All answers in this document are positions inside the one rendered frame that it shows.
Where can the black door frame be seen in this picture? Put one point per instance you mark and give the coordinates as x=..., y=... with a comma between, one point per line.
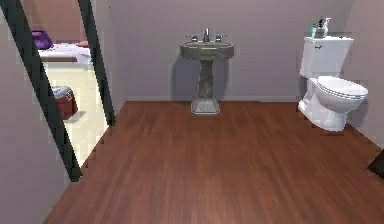
x=43, y=90

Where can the white toilet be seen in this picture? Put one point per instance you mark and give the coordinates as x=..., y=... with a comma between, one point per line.
x=328, y=90

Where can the bed with white sheet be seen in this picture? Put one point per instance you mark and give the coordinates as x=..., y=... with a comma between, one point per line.
x=66, y=53

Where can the dark brown furniture corner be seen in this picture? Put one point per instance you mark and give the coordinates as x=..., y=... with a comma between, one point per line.
x=377, y=165

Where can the silver sink faucet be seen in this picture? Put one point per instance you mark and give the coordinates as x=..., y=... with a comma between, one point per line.
x=206, y=35

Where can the red box with grey lid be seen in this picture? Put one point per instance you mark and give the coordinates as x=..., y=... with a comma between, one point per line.
x=65, y=101

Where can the clear soap dispenser bottle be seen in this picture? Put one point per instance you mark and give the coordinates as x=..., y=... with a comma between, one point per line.
x=321, y=29

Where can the grey stone pedestal sink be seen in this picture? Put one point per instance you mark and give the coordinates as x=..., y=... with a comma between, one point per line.
x=206, y=66

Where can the purple pillow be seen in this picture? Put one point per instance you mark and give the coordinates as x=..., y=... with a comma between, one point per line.
x=41, y=39

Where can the green small bottle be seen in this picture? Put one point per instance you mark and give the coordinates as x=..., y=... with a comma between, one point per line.
x=312, y=31

